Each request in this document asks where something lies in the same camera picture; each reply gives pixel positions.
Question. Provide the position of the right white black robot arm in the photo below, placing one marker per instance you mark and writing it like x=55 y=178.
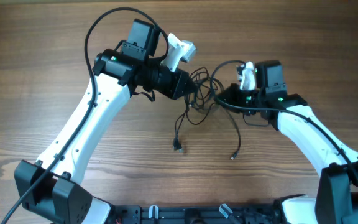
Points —
x=261 y=89

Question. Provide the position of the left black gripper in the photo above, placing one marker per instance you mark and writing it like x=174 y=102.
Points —
x=174 y=90

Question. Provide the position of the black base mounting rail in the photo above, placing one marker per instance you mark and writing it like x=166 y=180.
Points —
x=247 y=214

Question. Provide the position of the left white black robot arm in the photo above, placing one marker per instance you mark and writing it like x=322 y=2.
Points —
x=148 y=58

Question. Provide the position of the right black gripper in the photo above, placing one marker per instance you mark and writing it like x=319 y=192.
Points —
x=232 y=91

